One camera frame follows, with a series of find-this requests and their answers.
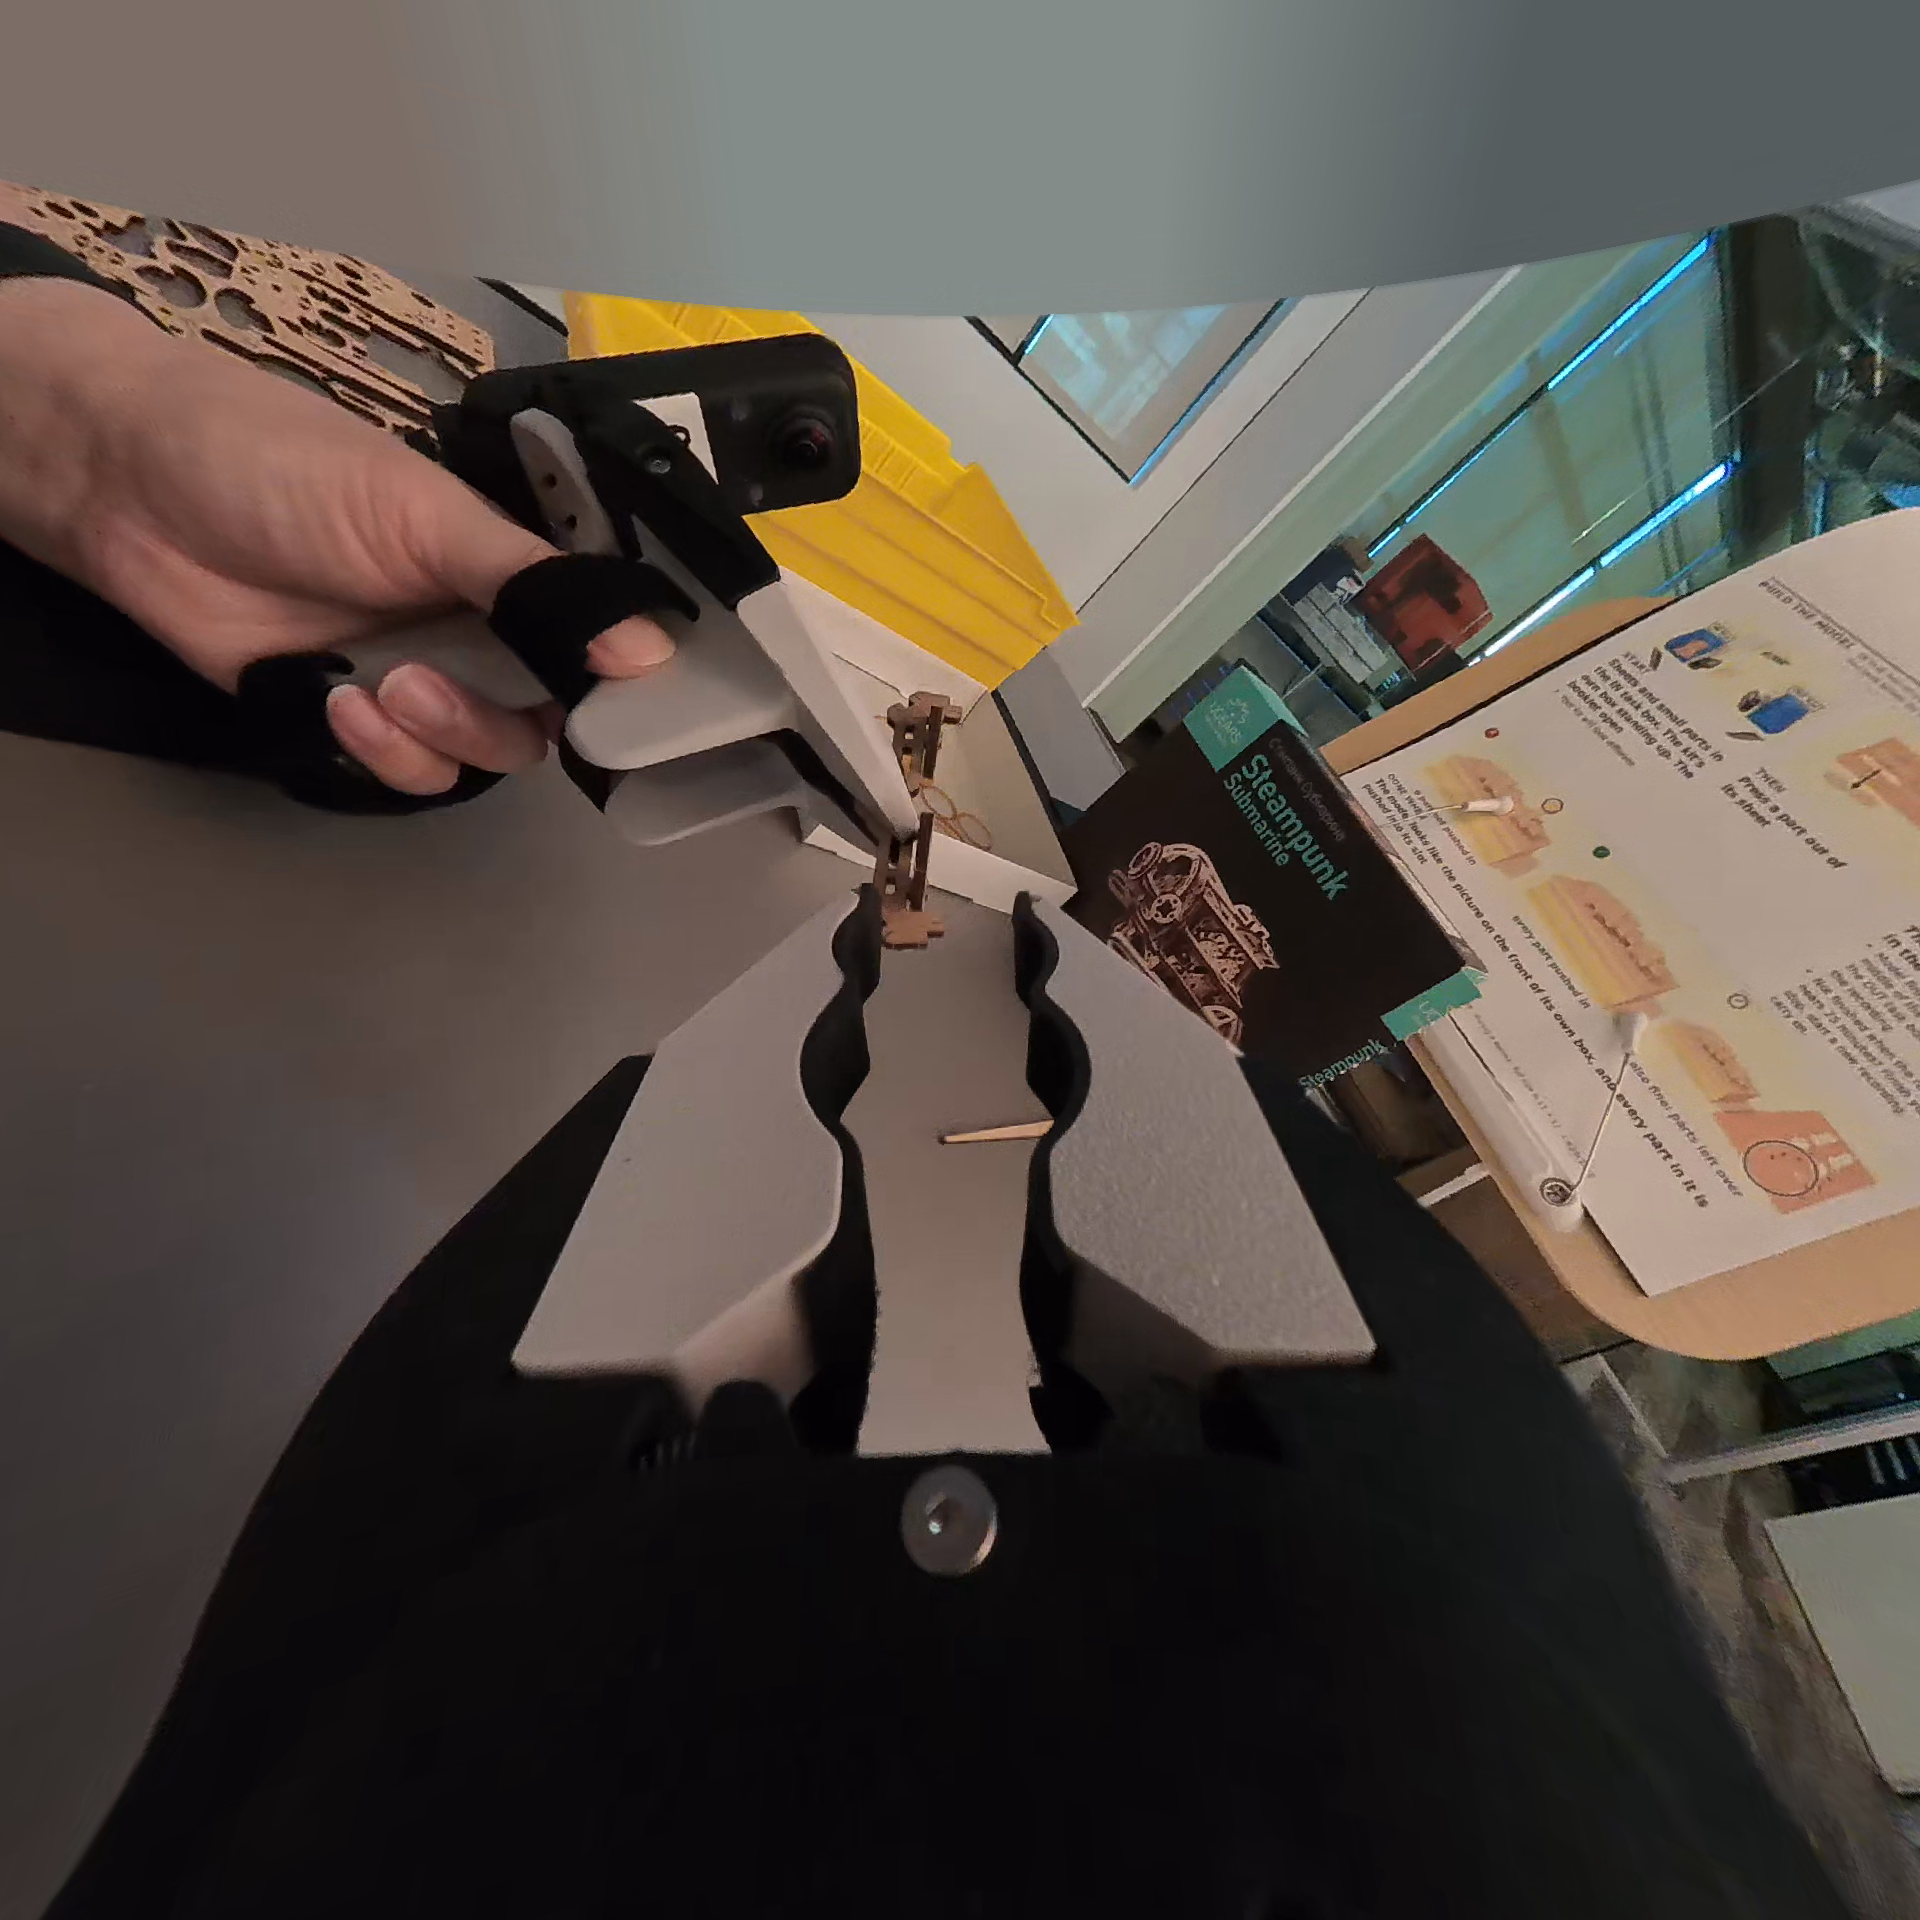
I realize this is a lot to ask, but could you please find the glass partition window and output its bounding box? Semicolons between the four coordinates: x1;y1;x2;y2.
1020;298;1298;482
1320;231;1736;676

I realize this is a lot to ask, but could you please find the grey flat panel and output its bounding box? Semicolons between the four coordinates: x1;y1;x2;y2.
1762;1492;1920;1787

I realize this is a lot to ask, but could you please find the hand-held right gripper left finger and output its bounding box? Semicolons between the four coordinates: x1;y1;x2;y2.
509;885;888;1453

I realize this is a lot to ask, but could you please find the printed instruction sheet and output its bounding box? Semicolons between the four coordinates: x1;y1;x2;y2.
1357;556;1920;1298

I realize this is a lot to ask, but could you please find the small wooden model part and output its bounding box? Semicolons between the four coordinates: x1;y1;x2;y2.
874;690;964;951

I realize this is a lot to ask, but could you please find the yellow plastic bin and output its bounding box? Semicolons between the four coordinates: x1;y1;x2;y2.
562;293;1082;694

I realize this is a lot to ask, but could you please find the dark model kit box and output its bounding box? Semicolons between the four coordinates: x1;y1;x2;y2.
1063;692;1490;1112

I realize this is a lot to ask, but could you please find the pale board with rounded corners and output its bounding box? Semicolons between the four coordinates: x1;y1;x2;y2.
1320;510;1920;1360

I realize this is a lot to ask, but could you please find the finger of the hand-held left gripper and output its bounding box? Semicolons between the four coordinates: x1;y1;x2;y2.
562;660;890;852
739;573;922;836

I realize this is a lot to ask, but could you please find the person's left hand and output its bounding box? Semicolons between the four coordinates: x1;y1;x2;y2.
0;277;677;798

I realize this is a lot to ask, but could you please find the white sheet holder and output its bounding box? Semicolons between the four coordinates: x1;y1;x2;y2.
1410;1007;1652;1234

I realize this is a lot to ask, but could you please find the perforated wooden parts sheet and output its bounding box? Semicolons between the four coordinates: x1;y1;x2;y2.
0;180;497;436

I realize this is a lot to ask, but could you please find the red box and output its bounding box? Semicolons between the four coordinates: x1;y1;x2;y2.
1357;538;1496;654

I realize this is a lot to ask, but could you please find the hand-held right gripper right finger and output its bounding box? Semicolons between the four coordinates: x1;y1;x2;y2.
1008;891;1378;1453

